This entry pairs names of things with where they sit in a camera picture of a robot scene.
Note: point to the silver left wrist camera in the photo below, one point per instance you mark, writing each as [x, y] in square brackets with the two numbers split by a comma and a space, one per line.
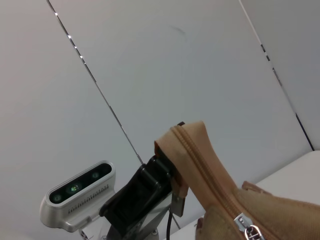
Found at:
[80, 197]

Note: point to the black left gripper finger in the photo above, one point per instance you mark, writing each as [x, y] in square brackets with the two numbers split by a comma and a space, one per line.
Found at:
[181, 123]

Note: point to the silver metal zipper pull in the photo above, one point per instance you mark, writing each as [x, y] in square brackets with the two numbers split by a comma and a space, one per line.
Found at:
[250, 227]

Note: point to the khaki canvas food bag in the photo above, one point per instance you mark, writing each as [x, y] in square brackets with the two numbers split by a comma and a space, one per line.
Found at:
[225, 190]

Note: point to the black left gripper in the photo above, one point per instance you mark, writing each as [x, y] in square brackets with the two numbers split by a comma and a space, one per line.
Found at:
[130, 210]

